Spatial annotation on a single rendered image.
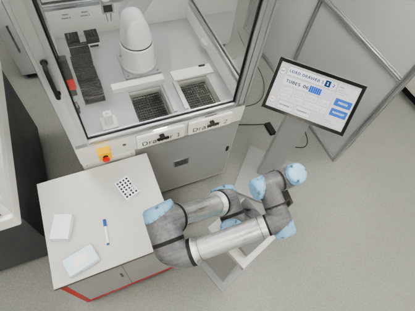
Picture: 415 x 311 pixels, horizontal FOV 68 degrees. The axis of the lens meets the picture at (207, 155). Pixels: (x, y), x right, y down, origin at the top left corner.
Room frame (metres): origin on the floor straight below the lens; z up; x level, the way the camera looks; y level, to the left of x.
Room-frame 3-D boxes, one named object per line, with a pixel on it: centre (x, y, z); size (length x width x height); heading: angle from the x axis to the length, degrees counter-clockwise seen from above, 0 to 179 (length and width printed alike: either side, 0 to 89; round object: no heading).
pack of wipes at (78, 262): (0.26, 0.50, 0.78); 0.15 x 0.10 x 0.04; 136
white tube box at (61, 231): (0.39, 0.64, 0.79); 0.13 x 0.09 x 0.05; 13
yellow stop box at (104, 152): (0.81, 0.56, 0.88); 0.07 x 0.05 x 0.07; 123
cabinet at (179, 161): (1.43, 0.51, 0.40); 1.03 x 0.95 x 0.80; 123
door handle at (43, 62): (0.75, 0.64, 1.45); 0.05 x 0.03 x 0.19; 33
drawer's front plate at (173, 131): (1.00, 0.29, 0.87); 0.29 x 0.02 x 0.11; 123
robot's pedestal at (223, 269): (0.58, -0.28, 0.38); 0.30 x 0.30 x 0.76; 51
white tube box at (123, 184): (0.67, 0.40, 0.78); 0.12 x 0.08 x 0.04; 51
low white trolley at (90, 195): (0.52, 0.47, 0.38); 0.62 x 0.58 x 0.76; 123
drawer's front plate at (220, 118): (1.17, 0.02, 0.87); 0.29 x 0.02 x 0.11; 123
